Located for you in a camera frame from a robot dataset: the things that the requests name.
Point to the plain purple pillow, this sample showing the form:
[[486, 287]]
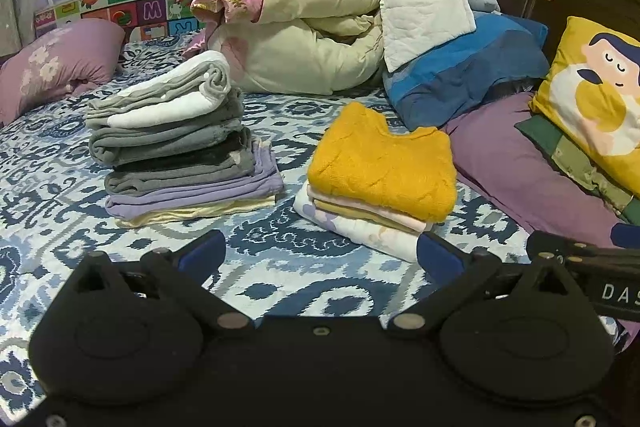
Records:
[[510, 167]]

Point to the pale yellow folded garment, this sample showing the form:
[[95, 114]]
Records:
[[370, 216]]

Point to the cream puffy jacket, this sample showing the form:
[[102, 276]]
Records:
[[305, 37]]

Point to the green camouflage garment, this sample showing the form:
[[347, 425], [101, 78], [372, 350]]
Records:
[[575, 162]]

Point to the stack of grey purple clothes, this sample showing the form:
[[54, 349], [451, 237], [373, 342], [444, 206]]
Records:
[[175, 142]]

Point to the colourful alphabet foam mat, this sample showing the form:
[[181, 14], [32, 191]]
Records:
[[150, 9]]

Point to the white quilted blanket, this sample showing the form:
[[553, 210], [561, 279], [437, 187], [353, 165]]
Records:
[[425, 12]]

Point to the small pink yellow clothes stack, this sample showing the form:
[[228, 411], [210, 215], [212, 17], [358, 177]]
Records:
[[360, 234]]

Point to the yellow cartoon pillow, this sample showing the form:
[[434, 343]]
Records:
[[595, 97]]

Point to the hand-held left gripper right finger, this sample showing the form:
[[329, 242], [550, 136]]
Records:
[[439, 253]]

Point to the purple floral pillow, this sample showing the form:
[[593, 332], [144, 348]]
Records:
[[55, 62]]

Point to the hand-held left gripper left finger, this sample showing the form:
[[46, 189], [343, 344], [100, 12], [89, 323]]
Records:
[[206, 251]]

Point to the blue folded blanket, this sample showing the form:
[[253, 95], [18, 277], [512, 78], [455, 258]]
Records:
[[465, 67]]

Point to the pink folded garment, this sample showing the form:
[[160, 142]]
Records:
[[350, 206]]

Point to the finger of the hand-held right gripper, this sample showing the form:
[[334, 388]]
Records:
[[627, 235], [555, 244]]

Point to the yellow knit sweater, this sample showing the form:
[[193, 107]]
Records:
[[380, 162]]

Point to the blue patterned bedsheet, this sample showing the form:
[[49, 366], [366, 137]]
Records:
[[50, 187]]

